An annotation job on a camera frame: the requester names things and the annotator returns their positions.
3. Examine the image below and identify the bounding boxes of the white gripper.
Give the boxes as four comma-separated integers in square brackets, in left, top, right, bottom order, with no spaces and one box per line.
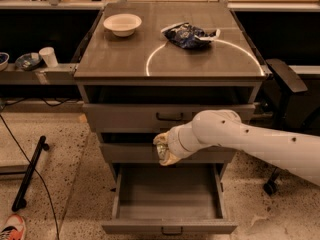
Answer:
[153,125,193,166]

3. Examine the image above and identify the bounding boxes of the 7up soda can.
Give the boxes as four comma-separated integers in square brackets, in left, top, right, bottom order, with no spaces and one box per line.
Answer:
[156,143,167,160]

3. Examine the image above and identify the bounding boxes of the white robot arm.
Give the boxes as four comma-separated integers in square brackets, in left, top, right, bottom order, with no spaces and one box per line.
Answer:
[153,110,320,185]

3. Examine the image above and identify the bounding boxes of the grey middle drawer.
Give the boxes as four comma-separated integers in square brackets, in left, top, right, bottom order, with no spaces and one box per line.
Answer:
[100,143,236,163]

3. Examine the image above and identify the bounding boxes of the grey drawer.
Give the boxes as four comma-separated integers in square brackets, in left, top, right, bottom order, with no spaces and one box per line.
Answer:
[100,143,236,163]
[103,164,237,236]
[83,104,255,133]

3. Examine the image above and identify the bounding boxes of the grey bottom drawer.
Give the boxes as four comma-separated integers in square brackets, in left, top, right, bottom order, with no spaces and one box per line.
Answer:
[103,164,237,236]

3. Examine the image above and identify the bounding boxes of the grey top drawer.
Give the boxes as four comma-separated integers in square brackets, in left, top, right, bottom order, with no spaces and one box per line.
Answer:
[83,104,255,133]

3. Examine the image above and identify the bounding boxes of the grey drawer cabinet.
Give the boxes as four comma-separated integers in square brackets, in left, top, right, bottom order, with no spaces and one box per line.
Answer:
[73,1,268,234]

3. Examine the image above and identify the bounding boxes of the blue chip bag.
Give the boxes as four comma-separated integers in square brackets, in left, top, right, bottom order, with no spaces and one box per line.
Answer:
[161,22,221,49]

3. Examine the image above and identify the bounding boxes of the grey side shelf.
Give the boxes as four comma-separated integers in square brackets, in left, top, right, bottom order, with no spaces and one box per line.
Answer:
[0,63,78,85]

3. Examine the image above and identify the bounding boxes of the black office chair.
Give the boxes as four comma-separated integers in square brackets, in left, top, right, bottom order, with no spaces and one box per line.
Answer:
[248,57,320,197]

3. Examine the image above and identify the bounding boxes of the white bowl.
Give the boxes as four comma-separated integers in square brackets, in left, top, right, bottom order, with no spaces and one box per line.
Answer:
[103,14,142,37]

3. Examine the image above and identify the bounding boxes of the white paper cup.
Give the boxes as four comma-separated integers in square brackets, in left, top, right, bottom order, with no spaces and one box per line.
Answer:
[39,47,58,67]

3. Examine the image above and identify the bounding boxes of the black bar stand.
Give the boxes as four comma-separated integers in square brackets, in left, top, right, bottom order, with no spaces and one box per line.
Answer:
[12,136,49,212]

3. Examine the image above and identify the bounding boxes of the blue patterned bowl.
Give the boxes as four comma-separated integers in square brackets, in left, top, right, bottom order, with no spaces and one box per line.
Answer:
[15,52,42,71]

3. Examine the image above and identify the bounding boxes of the orange white sneaker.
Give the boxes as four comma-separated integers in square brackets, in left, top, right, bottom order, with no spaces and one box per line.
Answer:
[0,214,26,240]

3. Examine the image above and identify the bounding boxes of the blue bowl at edge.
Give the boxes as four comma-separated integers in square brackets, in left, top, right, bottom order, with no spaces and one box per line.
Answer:
[0,52,9,71]

